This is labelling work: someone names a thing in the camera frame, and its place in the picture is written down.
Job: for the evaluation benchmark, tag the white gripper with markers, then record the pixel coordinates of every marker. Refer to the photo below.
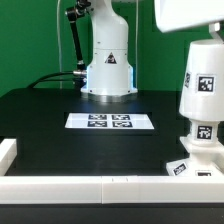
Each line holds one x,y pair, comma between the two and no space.
174,15

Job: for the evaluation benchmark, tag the white lamp shade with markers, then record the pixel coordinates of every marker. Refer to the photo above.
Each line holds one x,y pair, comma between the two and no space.
203,88

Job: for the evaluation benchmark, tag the white lamp bulb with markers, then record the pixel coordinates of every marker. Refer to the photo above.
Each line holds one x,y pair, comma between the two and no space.
203,132

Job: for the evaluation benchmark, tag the white lamp base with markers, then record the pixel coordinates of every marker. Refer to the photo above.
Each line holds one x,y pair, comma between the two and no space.
202,160

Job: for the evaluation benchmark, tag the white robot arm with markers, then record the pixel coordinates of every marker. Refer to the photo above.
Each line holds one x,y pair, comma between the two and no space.
109,73

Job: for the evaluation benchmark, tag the white marker sheet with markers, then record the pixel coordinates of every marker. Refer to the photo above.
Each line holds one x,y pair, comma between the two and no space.
109,121

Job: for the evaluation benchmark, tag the white front wall bar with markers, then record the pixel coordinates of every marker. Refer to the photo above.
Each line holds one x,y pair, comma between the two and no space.
108,190

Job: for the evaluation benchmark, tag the white left wall block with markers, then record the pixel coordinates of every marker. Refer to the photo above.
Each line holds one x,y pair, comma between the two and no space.
8,152

